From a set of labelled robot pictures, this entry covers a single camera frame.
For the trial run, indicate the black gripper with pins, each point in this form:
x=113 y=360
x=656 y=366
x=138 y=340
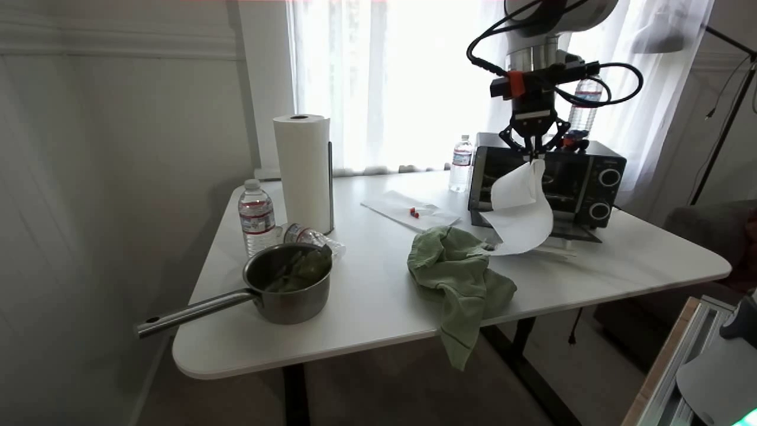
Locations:
x=531 y=96

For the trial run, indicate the small clear water bottle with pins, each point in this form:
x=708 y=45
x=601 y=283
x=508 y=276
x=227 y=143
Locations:
x=255 y=215

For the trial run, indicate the white window curtain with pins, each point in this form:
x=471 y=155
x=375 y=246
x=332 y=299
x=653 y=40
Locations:
x=394 y=79

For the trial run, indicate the toaster oven glass door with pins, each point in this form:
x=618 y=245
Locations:
x=524 y=239

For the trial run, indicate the water bottle behind toaster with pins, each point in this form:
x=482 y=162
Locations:
x=461 y=163

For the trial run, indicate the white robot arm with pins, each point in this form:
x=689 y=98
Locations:
x=538 y=67

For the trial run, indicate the white paper towel sheet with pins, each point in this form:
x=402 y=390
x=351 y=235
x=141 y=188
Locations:
x=519 y=200

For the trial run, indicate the steel saucepan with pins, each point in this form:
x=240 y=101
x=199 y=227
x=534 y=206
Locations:
x=285 y=283

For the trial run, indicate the black toaster oven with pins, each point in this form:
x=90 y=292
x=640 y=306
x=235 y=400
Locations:
x=579 y=186

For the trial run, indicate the white paper towel roll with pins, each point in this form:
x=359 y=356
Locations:
x=306 y=168

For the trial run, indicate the robot base stand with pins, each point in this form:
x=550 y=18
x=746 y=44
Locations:
x=706 y=373

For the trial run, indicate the green cloth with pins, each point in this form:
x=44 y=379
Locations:
x=449 y=263

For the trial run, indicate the flat paper towel with red bits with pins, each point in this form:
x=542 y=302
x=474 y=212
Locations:
x=407 y=212

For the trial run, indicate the water bottle on toaster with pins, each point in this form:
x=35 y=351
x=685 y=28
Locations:
x=583 y=112

